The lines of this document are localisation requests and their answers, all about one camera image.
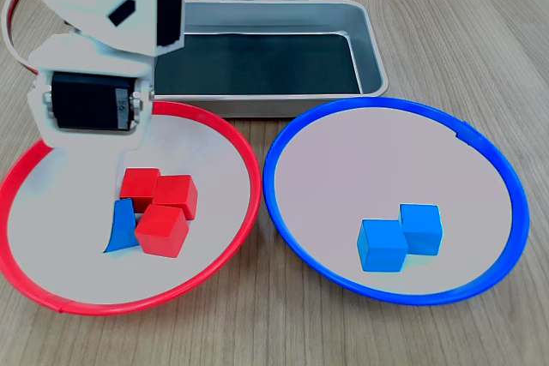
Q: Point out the small blue cube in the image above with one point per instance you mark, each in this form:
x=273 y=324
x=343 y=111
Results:
x=379 y=248
x=124 y=233
x=422 y=224

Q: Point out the small red cube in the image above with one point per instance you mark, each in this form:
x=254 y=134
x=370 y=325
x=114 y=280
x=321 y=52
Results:
x=137 y=184
x=161 y=233
x=176 y=192

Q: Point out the red-rimmed white plate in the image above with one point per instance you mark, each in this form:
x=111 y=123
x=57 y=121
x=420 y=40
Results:
x=206 y=254

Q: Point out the black tray mat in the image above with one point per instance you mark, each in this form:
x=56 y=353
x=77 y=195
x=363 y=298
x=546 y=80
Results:
x=257 y=66

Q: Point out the blue-rimmed white plate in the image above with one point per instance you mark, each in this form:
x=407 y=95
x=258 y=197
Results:
x=343 y=160

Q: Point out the steel tray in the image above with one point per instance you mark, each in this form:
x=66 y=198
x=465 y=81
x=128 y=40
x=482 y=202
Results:
x=373 y=40

